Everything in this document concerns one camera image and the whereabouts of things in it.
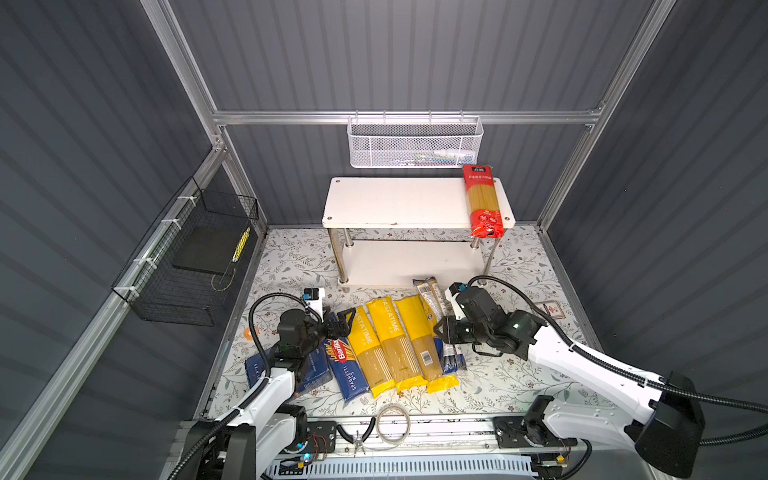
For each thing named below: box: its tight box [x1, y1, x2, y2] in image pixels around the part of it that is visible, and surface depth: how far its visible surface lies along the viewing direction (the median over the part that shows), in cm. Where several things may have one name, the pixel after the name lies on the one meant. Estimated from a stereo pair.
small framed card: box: [534, 300, 566, 319], surface depth 96 cm
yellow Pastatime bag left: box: [347, 305, 396, 399], surface depth 86 cm
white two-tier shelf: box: [321, 165, 516, 285], surface depth 81 cm
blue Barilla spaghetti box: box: [324, 337, 369, 402], surface depth 83 cm
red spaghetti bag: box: [462, 164, 504, 239], surface depth 77 cm
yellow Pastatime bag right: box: [394, 295, 460, 394], surface depth 86 cm
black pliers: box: [336, 417, 376, 458], surface depth 75 cm
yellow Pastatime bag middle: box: [366, 295, 429, 393], surface depth 88 cm
